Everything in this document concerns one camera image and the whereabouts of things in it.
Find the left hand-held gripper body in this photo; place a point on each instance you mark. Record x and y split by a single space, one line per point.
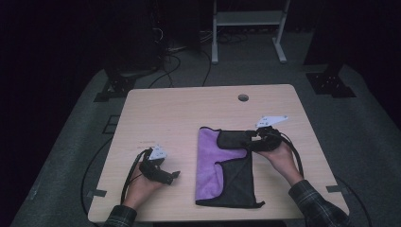
154 170

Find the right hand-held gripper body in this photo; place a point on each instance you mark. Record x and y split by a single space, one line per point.
268 140

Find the dark grey and purple cloth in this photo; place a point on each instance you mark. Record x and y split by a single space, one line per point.
227 176

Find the person's left hand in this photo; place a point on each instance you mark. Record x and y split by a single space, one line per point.
140 189

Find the person's right hand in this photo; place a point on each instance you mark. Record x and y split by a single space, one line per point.
282 162

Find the grey tape strip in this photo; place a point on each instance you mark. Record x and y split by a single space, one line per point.
97 193
337 189

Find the black tape floor marking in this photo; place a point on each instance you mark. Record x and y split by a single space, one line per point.
111 124

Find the black metal stand base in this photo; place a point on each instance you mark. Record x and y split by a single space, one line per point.
331 84
115 88

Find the white metal table frame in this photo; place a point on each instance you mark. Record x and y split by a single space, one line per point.
249 18

